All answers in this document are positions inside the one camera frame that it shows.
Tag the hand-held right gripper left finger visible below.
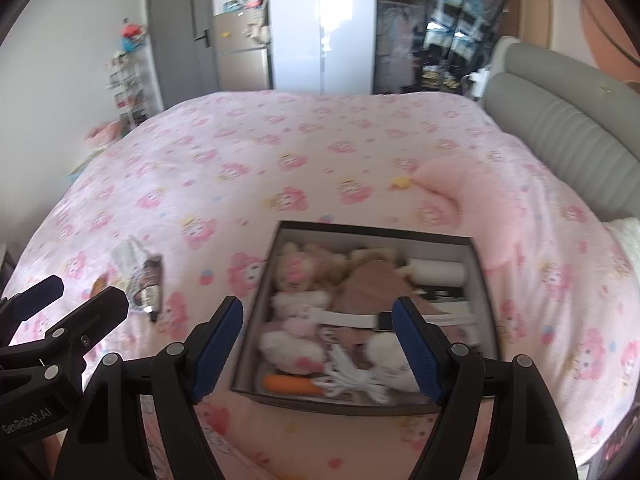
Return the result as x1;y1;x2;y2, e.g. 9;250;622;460
55;295;244;480

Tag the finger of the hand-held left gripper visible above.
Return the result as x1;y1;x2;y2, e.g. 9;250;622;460
0;275;65;333
0;287;130;386

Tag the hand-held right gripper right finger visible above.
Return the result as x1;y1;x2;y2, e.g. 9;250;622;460
392;297;578;480

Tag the striped small packet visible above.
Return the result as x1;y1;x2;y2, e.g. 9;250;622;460
131;285;163;322

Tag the brown sticker packet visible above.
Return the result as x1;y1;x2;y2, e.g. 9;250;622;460
137;255;165;293

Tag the dark cardboard box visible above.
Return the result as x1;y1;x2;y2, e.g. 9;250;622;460
229;220;501;417

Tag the white cat plush toy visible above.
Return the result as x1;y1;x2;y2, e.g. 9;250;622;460
362;335;421;393

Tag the clear plastic packet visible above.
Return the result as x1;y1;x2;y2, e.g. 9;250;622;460
111;236;148;281

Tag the white and pink plush toy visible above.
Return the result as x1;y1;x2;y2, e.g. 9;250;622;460
257;320;328;376

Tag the orange carrot toy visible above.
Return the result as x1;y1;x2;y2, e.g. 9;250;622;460
265;374;323;396

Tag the white roll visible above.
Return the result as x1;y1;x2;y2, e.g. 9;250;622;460
405;258;468;288

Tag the brown plush doll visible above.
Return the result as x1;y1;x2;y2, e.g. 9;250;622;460
330;247;416;321

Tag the small white plush toy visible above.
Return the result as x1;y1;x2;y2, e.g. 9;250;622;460
271;291;331;321

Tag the beige teddy bear pink bow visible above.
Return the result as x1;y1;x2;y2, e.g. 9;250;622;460
275;242;346;293

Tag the pink plush pillow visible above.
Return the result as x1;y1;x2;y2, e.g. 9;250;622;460
415;156;546;268

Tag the pink bag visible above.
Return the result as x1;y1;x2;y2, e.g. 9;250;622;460
84;121;126;147

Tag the pink printed blanket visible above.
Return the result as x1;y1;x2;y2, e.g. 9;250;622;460
0;89;640;480

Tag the red and blue toy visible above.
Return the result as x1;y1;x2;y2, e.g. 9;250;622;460
119;17;148;53

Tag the grey padded headboard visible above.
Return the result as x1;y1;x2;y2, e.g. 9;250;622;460
480;35;640;223

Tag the grey door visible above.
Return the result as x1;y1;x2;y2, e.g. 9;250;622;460
144;0;221;111

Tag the silver refrigerator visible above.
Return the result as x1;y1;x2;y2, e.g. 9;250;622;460
210;10;273;93

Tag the dark glass cabinet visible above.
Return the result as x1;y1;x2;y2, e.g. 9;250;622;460
372;0;501;96

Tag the pile of colourful packages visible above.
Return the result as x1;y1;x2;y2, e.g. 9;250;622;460
222;0;271;13

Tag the white glossy wardrobe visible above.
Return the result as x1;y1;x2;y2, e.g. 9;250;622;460
267;0;378;95

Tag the white cord bundle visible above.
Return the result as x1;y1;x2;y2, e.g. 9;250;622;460
315;347;391;403

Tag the white watch strap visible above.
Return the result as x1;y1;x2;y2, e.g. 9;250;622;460
307;310;396;333

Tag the white wire shelf rack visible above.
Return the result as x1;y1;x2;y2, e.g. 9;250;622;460
106;52;153;128

